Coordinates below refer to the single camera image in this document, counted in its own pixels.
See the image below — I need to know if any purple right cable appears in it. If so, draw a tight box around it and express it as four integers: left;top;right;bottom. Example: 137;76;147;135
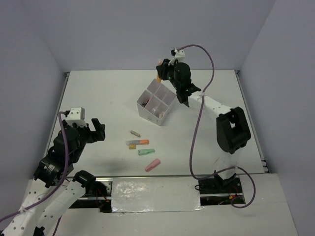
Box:
176;44;256;209

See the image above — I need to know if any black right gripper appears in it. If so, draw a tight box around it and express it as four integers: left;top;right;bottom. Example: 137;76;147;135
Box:
157;59;180;90

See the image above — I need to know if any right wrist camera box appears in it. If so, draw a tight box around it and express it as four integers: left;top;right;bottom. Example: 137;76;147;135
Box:
168;49;185;65

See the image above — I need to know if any green highlighter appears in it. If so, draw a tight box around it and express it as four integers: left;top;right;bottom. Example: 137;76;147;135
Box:
138;148;155;156

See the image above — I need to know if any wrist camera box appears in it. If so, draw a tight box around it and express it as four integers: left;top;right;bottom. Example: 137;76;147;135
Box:
168;49;185;65
65;107;85;126

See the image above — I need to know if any white six-compartment organizer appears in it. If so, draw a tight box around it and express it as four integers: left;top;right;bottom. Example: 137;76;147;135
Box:
136;79;177;126

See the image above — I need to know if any orange highlighter with clear cap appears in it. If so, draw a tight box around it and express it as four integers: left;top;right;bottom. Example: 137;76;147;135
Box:
126;140;149;145

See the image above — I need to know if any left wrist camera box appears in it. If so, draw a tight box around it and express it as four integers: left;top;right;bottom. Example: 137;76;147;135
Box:
65;107;85;126

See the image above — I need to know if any beige eraser stick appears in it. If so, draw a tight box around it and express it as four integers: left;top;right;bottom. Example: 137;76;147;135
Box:
130;130;141;137

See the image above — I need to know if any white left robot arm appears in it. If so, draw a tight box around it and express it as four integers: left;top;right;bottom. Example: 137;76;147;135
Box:
0;118;107;236

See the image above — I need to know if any metal table rail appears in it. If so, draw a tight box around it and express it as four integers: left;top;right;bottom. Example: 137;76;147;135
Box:
66;173;266;181

